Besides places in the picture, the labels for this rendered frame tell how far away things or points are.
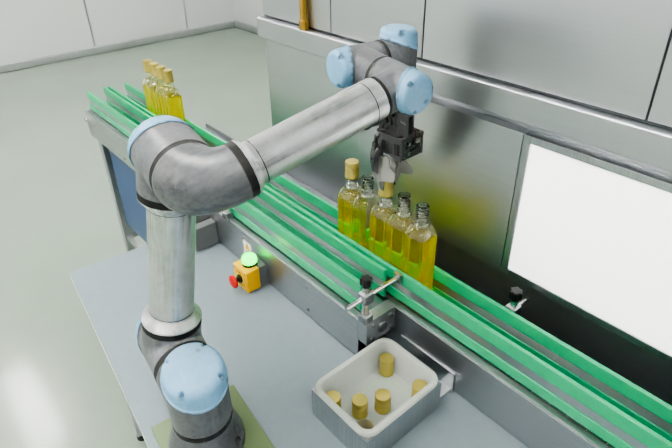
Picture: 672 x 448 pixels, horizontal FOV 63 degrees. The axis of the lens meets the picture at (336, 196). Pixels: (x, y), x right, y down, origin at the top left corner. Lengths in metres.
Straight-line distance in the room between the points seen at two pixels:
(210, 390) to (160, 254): 0.26
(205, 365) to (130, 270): 0.75
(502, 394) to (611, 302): 0.28
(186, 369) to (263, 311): 0.49
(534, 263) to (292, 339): 0.62
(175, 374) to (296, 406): 0.34
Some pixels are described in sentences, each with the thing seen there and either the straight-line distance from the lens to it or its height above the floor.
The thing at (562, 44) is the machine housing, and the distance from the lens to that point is 1.11.
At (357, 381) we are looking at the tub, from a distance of 1.32.
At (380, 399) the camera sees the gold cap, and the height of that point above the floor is 0.81.
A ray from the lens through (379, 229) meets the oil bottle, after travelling 1.31.
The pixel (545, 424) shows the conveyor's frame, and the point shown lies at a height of 0.85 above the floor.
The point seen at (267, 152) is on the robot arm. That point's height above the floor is 1.40.
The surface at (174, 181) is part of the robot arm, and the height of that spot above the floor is 1.38.
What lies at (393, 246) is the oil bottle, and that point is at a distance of 1.30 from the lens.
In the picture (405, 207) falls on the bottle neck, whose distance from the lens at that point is 1.25.
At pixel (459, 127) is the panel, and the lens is 1.24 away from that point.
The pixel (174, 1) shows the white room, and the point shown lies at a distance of 7.44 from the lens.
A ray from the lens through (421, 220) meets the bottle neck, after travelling 1.22.
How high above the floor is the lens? 1.77
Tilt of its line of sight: 30 degrees down
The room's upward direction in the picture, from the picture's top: 1 degrees counter-clockwise
